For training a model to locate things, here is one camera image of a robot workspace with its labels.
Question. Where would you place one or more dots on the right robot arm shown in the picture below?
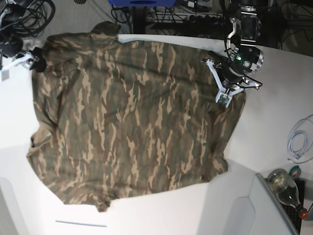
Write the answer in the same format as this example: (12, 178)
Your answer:
(8, 17)

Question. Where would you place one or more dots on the grey equipment box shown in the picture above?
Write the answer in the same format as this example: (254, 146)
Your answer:
(269, 216)

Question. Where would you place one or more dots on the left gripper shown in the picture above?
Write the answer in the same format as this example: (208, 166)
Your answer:
(228, 75)

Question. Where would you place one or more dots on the camouflage t-shirt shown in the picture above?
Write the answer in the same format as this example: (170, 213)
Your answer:
(124, 120)

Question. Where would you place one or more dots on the clear glass bottle red cap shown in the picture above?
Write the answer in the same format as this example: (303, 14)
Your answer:
(286, 190)

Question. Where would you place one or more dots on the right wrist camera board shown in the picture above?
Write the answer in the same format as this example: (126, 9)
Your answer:
(4, 75)

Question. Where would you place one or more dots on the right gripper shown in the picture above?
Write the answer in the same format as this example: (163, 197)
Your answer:
(13, 45)

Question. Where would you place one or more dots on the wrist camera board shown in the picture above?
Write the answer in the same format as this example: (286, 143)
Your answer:
(4, 75)
(223, 99)

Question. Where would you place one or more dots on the black power strip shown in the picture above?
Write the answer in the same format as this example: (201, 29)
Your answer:
(205, 19)

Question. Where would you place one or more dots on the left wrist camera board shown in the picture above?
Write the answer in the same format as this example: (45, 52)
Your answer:
(223, 99)

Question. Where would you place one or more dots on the green tape roll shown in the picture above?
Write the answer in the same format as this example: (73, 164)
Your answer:
(295, 172)

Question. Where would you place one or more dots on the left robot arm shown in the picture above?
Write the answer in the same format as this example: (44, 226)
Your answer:
(243, 58)

